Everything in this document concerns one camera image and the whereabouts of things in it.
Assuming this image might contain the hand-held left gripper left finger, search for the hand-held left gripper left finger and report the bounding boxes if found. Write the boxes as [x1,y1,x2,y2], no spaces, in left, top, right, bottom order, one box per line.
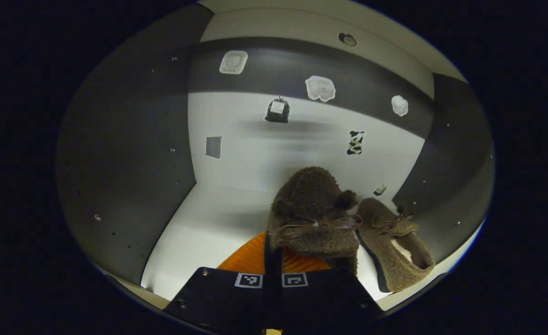
[162,231,274,335]

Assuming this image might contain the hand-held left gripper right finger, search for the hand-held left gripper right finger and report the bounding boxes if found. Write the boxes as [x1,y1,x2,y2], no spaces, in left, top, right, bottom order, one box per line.
[274,247,385,333]

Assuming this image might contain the white shoe cabinet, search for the white shoe cabinet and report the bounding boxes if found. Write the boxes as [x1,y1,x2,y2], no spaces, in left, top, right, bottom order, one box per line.
[55,0,495,312]

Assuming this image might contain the brown fuzzy shoe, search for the brown fuzzy shoe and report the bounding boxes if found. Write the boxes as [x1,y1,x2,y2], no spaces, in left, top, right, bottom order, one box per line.
[355,198,436,294]
[265,166,364,275]

